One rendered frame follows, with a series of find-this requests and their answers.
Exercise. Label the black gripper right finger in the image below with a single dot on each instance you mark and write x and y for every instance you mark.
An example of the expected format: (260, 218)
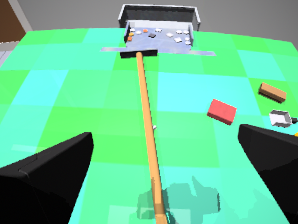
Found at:
(274, 155)

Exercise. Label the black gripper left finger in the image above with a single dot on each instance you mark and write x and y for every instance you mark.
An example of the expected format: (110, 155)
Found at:
(43, 188)

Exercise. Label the red rectangular block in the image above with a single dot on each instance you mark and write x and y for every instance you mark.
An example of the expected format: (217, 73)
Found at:
(221, 111)

